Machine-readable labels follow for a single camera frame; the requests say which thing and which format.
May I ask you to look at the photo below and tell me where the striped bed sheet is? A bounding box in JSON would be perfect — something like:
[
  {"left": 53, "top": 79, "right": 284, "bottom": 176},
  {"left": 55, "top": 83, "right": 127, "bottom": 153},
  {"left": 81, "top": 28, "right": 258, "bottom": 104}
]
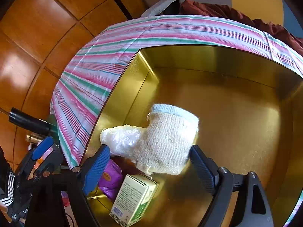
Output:
[{"left": 49, "top": 14, "right": 303, "bottom": 227}]

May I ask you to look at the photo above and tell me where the black flashlight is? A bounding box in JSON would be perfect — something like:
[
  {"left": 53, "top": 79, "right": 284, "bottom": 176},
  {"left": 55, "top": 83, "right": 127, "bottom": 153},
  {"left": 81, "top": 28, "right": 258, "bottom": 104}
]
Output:
[{"left": 9, "top": 108, "right": 57, "bottom": 136}]

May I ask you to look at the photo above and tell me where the wooden wardrobe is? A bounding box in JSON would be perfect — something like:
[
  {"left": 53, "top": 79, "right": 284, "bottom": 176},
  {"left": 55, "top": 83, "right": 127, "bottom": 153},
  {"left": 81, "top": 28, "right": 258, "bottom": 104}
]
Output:
[{"left": 1, "top": 0, "right": 158, "bottom": 168}]

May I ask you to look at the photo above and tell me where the white knitted sock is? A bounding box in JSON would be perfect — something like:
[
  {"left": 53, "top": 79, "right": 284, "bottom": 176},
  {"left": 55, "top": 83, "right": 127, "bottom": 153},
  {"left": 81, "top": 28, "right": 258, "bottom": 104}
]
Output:
[{"left": 134, "top": 103, "right": 199, "bottom": 176}]

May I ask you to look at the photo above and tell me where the white plastic bag ball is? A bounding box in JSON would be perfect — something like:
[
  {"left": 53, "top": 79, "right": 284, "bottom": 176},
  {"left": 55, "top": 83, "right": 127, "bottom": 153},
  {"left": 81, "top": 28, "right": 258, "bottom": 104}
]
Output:
[{"left": 100, "top": 124, "right": 146, "bottom": 159}]

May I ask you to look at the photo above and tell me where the green white medicine box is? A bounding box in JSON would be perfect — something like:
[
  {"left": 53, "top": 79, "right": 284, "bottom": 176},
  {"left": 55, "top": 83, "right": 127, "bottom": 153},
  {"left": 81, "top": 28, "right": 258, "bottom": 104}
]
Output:
[{"left": 109, "top": 174, "right": 158, "bottom": 226}]

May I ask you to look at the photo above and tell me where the maroon blanket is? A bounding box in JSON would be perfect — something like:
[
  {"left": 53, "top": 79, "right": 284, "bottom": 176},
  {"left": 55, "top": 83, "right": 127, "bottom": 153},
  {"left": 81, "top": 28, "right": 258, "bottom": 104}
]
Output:
[{"left": 180, "top": 0, "right": 302, "bottom": 55}]

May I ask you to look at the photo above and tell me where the purple cartoon snack packet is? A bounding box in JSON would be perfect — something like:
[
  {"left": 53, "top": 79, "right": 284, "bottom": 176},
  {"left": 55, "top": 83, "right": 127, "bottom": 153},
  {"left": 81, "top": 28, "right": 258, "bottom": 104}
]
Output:
[{"left": 98, "top": 159, "right": 123, "bottom": 201}]

